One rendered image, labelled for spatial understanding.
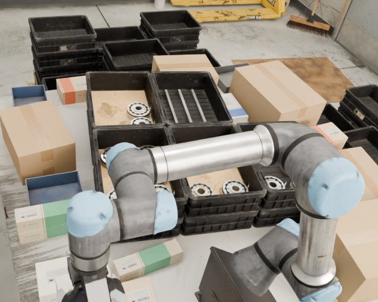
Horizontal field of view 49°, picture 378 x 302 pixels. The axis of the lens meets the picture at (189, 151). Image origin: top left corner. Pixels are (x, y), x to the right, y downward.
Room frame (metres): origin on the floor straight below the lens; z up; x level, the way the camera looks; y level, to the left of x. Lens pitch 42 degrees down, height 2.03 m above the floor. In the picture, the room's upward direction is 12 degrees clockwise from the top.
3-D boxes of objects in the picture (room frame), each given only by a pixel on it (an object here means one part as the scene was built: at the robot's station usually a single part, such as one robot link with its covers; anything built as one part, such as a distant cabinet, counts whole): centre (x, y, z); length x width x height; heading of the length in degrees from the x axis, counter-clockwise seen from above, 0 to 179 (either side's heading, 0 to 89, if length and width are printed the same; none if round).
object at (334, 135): (1.62, -0.63, 0.81); 0.16 x 0.12 x 0.07; 125
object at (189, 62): (1.93, 0.11, 0.78); 0.30 x 0.22 x 0.16; 116
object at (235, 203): (1.20, -0.10, 0.87); 0.40 x 0.30 x 0.11; 22
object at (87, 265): (0.43, 0.15, 1.33); 0.08 x 0.08 x 0.05
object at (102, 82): (1.46, 0.33, 0.87); 0.40 x 0.30 x 0.11; 22
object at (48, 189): (1.01, 0.47, 0.74); 0.20 x 0.15 x 0.07; 119
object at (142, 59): (2.42, 0.46, 0.37); 0.40 x 0.30 x 0.45; 122
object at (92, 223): (0.43, 0.14, 1.41); 0.09 x 0.08 x 0.11; 118
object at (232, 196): (1.20, -0.10, 0.92); 0.40 x 0.30 x 0.02; 22
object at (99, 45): (2.75, 0.68, 0.31); 0.40 x 0.30 x 0.34; 122
